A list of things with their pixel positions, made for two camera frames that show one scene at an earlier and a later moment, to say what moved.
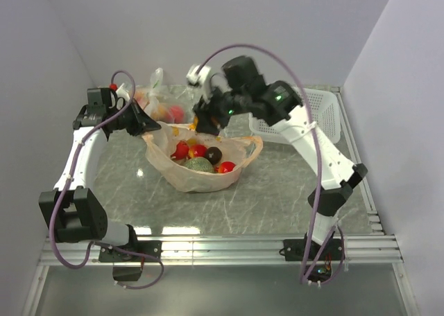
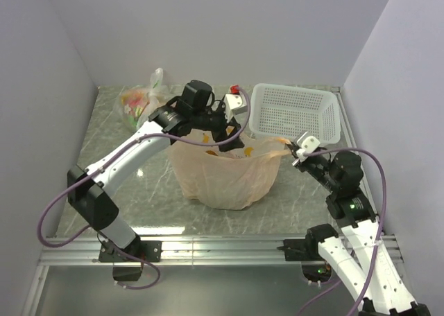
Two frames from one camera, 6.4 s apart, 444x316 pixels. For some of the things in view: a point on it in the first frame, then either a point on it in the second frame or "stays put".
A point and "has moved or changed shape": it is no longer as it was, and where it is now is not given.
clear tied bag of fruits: (166, 103) stays put
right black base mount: (328, 265) stays put
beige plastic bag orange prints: (198, 162) has moved or changed shape
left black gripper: (142, 122) to (223, 134)
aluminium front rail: (361, 248) stays put
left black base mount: (123, 274) stays put
